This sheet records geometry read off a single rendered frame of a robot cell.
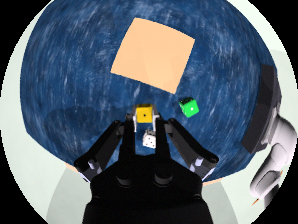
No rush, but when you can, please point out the yellow die with black pips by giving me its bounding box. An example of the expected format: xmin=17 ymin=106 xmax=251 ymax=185
xmin=137 ymin=103 xmax=153 ymax=122

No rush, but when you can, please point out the green die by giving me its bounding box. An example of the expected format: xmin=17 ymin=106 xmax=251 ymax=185
xmin=179 ymin=96 xmax=199 ymax=117

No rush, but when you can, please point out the peach square mat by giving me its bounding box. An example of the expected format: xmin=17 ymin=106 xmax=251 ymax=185
xmin=111 ymin=18 xmax=195 ymax=94

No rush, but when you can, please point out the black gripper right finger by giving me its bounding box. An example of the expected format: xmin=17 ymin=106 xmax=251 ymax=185
xmin=152 ymin=104 xmax=219 ymax=184

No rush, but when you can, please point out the white die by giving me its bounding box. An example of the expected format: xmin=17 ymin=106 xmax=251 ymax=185
xmin=143 ymin=129 xmax=155 ymax=148

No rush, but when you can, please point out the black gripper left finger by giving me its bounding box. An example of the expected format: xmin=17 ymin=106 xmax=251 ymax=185
xmin=74 ymin=105 xmax=137 ymax=185

